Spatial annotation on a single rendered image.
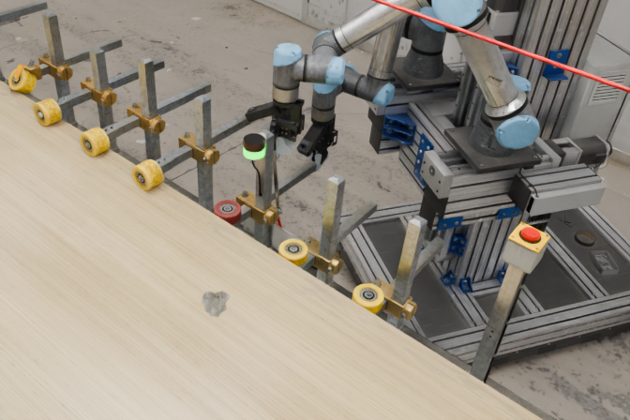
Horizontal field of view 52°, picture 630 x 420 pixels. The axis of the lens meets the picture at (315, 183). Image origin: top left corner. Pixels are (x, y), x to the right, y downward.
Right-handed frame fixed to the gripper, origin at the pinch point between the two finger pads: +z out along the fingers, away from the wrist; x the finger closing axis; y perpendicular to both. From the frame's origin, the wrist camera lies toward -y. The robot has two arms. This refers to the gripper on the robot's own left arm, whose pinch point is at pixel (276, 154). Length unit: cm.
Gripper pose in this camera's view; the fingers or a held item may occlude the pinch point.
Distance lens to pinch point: 193.3
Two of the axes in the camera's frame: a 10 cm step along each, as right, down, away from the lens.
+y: 9.5, 2.4, -2.0
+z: -0.7, 7.9, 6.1
